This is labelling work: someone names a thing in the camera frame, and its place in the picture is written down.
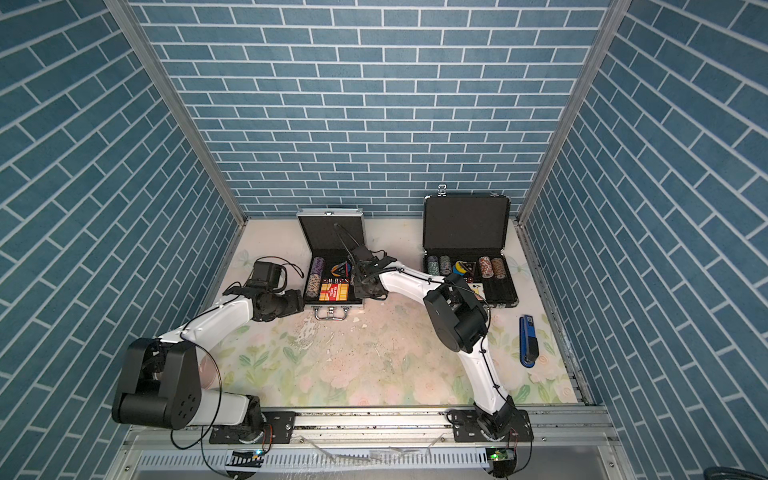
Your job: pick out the silver aluminium poker case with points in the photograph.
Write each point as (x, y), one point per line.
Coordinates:
(332, 234)

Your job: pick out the red yellow card deck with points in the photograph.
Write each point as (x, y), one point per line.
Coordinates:
(334, 292)

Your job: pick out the black poker case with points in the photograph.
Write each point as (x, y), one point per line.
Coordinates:
(466, 227)

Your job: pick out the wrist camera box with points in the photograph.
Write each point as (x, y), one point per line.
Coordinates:
(267, 276)
(361, 257)

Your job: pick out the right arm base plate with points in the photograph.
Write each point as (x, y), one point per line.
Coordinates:
(474, 426)

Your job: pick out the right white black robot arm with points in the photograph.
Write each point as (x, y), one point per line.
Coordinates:
(461, 321)

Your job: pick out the blue stapler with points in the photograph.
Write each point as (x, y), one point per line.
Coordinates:
(528, 341)

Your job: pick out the red white chip stack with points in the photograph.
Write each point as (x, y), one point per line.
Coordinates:
(486, 267)

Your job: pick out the purple chip stack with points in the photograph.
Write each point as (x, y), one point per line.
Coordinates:
(314, 281)

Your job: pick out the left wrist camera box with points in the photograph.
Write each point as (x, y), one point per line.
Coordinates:
(267, 276)

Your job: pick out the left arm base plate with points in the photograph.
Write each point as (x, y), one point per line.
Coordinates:
(271, 428)

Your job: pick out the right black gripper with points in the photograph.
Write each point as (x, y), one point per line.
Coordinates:
(360, 293)

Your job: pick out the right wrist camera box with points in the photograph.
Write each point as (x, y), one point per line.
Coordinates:
(361, 257)

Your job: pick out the brown blue chip stack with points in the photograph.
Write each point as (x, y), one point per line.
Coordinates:
(498, 268)

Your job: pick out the green white chip stack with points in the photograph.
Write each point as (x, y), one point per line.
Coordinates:
(433, 266)

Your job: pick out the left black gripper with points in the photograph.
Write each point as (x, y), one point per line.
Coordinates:
(295, 303)

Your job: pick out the yellow blue dealer button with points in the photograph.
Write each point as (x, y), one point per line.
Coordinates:
(460, 268)

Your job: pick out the grey green chip stack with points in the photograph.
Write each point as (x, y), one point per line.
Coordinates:
(445, 265)

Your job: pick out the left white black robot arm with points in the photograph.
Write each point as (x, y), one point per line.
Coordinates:
(173, 381)

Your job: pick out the aluminium front rail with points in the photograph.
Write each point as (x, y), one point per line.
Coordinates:
(325, 431)

